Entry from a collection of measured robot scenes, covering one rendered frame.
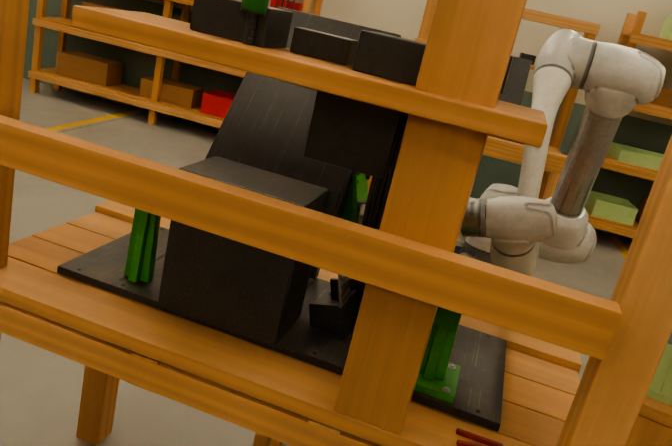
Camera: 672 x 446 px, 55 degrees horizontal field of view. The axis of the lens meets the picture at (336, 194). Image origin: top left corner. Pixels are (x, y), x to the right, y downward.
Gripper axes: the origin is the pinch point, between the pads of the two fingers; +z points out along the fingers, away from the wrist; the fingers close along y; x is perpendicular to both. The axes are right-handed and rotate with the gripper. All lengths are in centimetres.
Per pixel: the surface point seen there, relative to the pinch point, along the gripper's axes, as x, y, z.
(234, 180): 6.9, 23.8, 26.4
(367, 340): 36.7, 13.8, -6.2
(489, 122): 10, 47, -29
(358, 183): -5.9, 4.5, 4.4
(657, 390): 14, -68, -72
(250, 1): -10, 58, 15
